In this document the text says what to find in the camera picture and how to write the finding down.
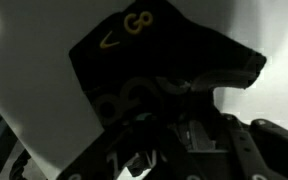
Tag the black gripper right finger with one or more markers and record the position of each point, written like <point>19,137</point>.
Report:
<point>270,153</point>

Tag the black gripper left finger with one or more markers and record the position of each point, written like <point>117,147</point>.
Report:
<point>97,160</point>

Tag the black glove with GO print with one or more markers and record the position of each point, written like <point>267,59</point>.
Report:
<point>167,50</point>

